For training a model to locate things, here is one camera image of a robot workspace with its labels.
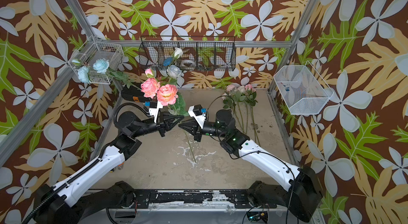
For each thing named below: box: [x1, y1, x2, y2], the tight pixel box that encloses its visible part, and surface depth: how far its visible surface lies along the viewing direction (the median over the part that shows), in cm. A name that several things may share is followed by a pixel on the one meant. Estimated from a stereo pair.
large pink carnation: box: [156, 83, 190, 117], surface depth 53 cm
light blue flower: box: [92, 58, 110, 75], surface depth 68 cm
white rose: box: [172, 46, 184, 60], surface depth 82 cm
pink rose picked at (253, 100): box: [244, 83, 258, 145], surface depth 111 cm
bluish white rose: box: [166, 64, 185, 79], surface depth 77 cm
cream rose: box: [221, 84, 244, 129], surface depth 113 cm
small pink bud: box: [144, 68, 155, 79], surface depth 50 cm
